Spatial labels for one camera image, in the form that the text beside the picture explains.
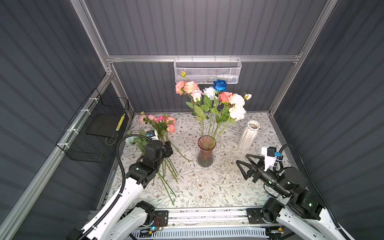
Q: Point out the white wire mesh basket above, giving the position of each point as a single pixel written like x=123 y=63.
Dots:
x=206 y=66

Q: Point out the cream pink rose spray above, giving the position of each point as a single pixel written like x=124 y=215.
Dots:
x=237 y=99

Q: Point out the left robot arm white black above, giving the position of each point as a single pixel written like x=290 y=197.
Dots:
x=138 y=177

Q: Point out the white rose stem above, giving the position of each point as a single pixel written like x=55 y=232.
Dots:
x=211 y=101

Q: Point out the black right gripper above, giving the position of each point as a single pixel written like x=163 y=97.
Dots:
x=256 y=172

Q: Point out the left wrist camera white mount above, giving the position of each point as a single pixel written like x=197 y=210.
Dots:
x=153 y=135

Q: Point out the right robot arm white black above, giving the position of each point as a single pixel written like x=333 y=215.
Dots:
x=303 y=213

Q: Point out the pink glass vase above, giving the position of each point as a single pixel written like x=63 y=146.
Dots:
x=205 y=157

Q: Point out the white ribbed ceramic vase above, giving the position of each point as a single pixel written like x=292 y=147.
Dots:
x=248 y=136

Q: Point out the bunch of artificial flowers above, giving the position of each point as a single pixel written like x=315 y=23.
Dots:
x=164 y=125

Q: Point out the blue artificial rose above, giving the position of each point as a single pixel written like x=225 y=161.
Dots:
x=220 y=102

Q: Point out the items in white basket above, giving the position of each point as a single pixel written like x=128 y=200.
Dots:
x=209 y=79

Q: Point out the cream rose stem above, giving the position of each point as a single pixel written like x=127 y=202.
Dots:
x=229 y=115

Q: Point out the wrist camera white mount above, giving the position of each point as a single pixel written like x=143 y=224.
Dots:
x=272 y=158
x=153 y=135

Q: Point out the pink carnation stem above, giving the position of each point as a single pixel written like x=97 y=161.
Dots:
x=185 y=86

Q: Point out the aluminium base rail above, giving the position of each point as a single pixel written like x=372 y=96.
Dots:
x=195 y=217

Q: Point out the floral patterned table mat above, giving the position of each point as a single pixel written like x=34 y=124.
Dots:
x=221 y=184

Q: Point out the black wire basket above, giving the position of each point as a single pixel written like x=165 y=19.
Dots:
x=93 y=137

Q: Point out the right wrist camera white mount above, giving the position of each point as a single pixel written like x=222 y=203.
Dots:
x=272 y=158

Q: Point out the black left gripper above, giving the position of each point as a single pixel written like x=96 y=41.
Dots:
x=167 y=149

